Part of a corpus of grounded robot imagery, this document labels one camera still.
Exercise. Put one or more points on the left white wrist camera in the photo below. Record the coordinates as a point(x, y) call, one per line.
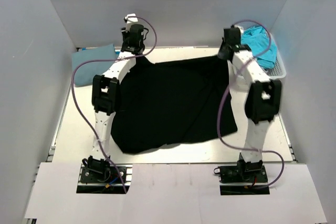
point(130, 19)

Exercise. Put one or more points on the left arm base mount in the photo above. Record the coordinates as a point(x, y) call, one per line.
point(98, 176)

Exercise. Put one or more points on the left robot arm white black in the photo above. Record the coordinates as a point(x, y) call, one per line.
point(106, 95)

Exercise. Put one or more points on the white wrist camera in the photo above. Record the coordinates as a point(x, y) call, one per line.
point(239, 27)
point(130, 19)

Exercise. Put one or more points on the black t-shirt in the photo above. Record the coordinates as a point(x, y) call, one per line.
point(171, 103)

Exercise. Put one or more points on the turquoise t-shirt in basket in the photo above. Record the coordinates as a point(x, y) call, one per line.
point(257, 39)

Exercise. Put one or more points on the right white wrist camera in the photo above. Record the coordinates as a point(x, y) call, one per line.
point(239, 27)

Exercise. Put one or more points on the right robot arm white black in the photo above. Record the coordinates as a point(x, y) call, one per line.
point(262, 102)

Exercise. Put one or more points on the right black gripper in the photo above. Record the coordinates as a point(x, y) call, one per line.
point(221, 53)

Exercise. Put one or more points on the white plastic basket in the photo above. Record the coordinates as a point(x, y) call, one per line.
point(278, 71)

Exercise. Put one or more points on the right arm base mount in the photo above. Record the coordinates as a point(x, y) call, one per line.
point(244, 178)

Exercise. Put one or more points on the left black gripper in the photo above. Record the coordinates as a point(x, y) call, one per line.
point(125, 35)

